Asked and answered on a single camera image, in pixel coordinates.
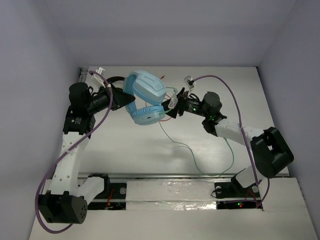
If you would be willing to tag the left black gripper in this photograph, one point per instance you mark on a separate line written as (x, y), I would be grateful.
(112, 97)

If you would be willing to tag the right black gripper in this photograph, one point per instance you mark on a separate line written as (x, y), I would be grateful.
(182, 101)

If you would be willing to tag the light blue headphones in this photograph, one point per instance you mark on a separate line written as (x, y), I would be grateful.
(150, 89)

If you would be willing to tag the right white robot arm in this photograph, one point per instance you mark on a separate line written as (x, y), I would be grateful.
(269, 151)

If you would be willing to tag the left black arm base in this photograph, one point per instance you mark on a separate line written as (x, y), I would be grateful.
(113, 196)

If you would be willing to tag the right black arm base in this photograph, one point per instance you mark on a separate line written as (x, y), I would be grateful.
(230, 195)

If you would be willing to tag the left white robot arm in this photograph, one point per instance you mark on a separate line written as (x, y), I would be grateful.
(65, 201)

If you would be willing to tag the red black headphones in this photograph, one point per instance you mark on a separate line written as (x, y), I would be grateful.
(112, 80)

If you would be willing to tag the white foam block with tape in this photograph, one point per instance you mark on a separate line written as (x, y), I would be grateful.
(169, 195)

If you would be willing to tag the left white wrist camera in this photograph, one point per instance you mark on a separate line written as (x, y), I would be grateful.
(100, 70)

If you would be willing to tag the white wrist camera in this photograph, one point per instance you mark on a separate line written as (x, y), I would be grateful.
(190, 83)
(100, 70)

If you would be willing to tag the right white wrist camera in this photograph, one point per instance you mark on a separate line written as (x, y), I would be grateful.
(190, 83)

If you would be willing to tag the aluminium rail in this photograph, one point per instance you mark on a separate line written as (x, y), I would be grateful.
(165, 176)

